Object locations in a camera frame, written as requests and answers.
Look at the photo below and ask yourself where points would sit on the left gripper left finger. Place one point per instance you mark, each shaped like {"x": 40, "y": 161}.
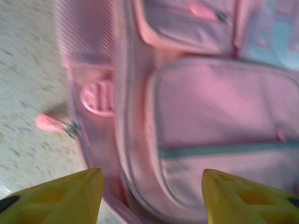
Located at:
{"x": 58, "y": 200}

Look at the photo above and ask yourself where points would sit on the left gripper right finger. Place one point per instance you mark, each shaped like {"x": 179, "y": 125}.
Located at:
{"x": 245, "y": 203}

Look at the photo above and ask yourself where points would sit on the pink backpack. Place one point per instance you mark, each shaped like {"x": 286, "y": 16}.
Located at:
{"x": 210, "y": 93}

